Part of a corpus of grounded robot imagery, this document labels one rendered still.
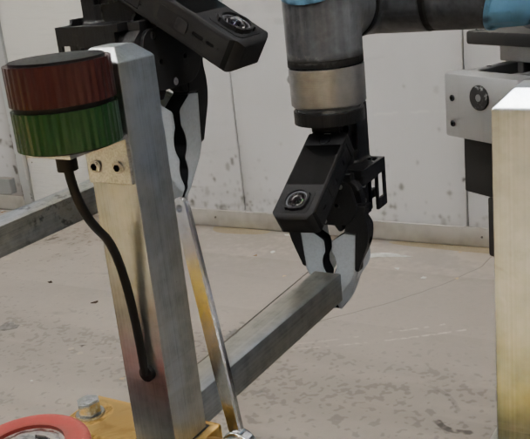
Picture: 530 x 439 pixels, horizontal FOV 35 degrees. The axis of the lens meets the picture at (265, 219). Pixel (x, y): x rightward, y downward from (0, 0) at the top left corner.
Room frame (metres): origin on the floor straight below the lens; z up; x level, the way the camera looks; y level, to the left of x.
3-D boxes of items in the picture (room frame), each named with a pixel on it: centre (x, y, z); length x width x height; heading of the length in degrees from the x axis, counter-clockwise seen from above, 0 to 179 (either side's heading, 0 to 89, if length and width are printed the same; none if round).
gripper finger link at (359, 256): (0.81, -0.08, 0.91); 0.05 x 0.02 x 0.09; 58
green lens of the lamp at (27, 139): (0.48, 0.11, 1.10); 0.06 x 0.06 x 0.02
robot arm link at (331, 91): (0.84, -0.07, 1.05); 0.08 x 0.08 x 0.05
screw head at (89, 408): (0.56, 0.14, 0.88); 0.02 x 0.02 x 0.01
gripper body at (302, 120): (0.84, -0.08, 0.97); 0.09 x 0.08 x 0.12; 148
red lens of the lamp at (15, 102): (0.48, 0.11, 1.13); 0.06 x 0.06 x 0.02
